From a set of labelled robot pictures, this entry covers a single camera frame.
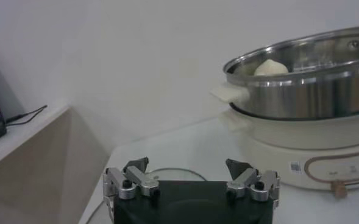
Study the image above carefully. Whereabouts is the white side table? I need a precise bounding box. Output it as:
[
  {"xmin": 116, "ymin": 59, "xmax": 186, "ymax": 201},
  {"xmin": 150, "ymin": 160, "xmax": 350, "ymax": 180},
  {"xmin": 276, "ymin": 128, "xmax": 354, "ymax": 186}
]
[{"xmin": 0, "ymin": 103, "xmax": 110, "ymax": 224}]

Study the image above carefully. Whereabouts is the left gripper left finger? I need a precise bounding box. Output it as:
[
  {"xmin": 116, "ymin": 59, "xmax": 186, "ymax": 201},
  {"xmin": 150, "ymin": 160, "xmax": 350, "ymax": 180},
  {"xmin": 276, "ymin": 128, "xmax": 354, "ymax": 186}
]
[{"xmin": 102, "ymin": 156, "xmax": 161, "ymax": 201}]

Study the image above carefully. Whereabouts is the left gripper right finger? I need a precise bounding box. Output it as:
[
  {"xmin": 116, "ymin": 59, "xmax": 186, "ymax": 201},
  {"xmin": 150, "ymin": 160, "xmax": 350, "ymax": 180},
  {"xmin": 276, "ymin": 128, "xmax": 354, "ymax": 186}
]
[{"xmin": 225, "ymin": 158, "xmax": 281, "ymax": 203}]

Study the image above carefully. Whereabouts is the stainless steel steamer basket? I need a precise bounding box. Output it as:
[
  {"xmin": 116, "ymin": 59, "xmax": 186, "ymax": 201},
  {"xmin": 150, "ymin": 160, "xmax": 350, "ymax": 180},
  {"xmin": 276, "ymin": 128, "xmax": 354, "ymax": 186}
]
[{"xmin": 209, "ymin": 26, "xmax": 359, "ymax": 121}]

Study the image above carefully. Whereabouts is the black laptop charger cable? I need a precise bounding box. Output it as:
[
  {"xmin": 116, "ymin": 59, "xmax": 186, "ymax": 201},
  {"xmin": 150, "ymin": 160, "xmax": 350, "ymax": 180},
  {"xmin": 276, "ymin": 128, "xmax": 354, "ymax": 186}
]
[{"xmin": 5, "ymin": 105, "xmax": 48, "ymax": 127}]

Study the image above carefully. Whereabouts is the white steamed baozi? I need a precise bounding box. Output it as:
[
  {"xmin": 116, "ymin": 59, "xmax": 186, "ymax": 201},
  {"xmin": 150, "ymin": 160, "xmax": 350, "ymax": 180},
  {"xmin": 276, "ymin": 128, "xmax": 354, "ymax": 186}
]
[{"xmin": 254, "ymin": 59, "xmax": 290, "ymax": 77}]

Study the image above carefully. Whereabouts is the cream electric cooking pot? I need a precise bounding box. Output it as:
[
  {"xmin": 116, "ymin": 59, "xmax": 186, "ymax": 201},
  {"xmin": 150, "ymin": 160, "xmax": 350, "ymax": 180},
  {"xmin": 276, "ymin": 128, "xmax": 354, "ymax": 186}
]
[{"xmin": 218, "ymin": 108, "xmax": 359, "ymax": 199}]

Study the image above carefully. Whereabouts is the glass lid with cream handle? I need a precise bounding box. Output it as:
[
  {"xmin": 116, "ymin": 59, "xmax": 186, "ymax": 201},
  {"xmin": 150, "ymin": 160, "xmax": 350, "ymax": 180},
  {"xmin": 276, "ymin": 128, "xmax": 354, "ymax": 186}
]
[{"xmin": 84, "ymin": 167, "xmax": 208, "ymax": 224}]

